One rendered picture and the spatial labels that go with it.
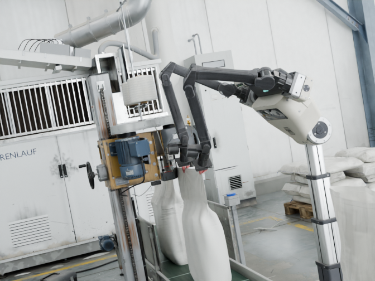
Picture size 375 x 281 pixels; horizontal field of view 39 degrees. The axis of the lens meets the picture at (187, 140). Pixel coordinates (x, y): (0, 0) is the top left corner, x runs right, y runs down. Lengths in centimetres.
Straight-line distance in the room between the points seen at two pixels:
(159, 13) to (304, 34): 279
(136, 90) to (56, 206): 309
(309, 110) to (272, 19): 560
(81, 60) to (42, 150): 109
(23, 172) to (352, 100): 535
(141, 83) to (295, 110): 94
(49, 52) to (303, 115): 355
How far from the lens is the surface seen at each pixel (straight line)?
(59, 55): 575
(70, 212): 608
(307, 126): 292
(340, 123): 882
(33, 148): 601
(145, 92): 318
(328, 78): 875
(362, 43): 909
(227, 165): 725
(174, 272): 366
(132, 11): 583
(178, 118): 315
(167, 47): 666
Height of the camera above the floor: 142
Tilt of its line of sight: 3 degrees down
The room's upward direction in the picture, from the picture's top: 10 degrees counter-clockwise
